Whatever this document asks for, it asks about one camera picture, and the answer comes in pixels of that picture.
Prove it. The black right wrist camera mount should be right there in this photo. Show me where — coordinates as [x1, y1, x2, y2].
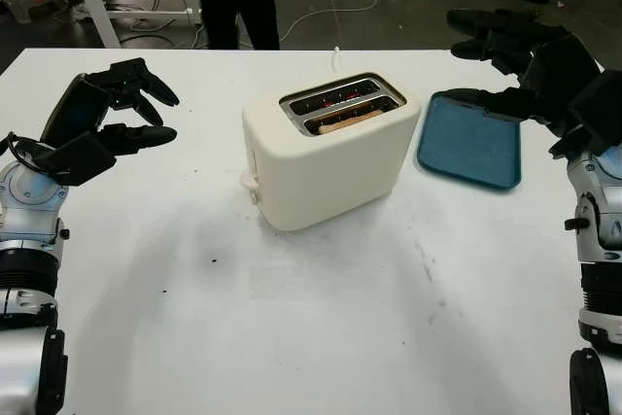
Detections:
[547, 69, 622, 159]

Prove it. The toast slice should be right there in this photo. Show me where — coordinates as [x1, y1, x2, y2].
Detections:
[318, 111, 385, 135]

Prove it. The cream two-slot toaster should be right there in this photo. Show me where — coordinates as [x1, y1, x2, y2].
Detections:
[241, 69, 422, 232]

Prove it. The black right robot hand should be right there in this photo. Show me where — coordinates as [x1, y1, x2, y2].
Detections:
[441, 9, 604, 134]

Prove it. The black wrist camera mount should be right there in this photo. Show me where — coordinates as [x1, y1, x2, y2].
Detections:
[547, 69, 622, 159]
[33, 130, 118, 187]

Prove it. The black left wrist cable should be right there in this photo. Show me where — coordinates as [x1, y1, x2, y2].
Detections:
[0, 131, 48, 171]

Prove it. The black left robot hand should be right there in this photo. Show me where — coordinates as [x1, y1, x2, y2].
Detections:
[41, 57, 180, 156]

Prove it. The blue plastic tray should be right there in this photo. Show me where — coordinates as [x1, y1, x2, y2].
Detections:
[415, 90, 524, 191]

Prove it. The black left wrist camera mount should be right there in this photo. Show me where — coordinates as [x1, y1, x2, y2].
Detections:
[33, 130, 118, 187]

